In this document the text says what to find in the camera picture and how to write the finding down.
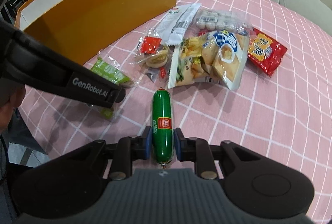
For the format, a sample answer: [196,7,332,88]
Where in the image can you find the green snack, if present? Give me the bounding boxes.
[90,50,136,120]

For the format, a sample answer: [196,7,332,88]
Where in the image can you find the clear pack of white balls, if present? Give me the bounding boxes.
[194,9,252,35]

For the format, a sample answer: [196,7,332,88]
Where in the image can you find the white grey snack packet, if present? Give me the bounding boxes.
[155,3,201,46]

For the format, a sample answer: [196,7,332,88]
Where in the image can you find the pink checkered tablecloth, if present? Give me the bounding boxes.
[19,0,331,223]

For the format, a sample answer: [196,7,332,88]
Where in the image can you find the green sausage stick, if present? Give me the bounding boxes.
[151,88,174,167]

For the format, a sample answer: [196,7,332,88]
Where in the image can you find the red cracker bag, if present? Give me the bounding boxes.
[248,27,287,77]

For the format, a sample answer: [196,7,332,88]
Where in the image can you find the orange cardboard box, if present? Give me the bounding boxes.
[15,0,176,65]

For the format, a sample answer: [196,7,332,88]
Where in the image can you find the yellow chips bag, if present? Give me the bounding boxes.
[168,30,249,90]

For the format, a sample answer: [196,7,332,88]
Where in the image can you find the clear pastry snack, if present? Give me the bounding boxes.
[134,28,173,83]

